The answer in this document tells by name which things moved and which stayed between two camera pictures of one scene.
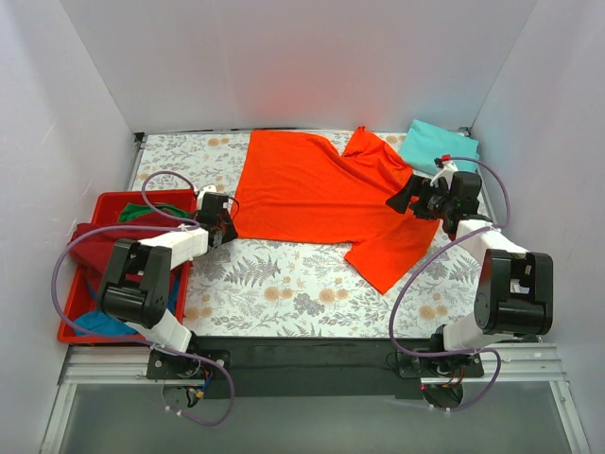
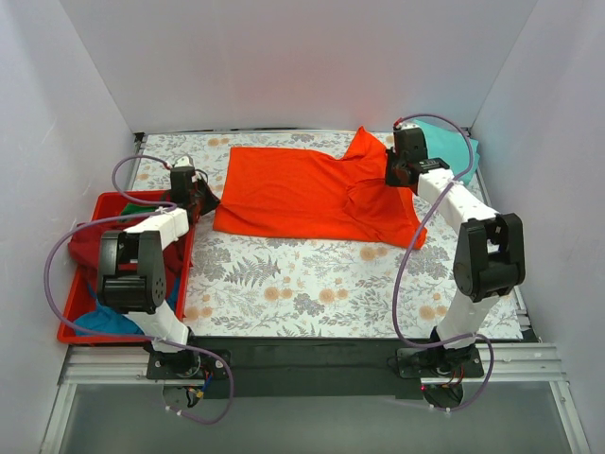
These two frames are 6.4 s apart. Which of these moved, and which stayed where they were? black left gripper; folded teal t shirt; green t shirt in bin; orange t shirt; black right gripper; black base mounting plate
Moved: orange t shirt; black left gripper; black right gripper
Stayed: folded teal t shirt; black base mounting plate; green t shirt in bin
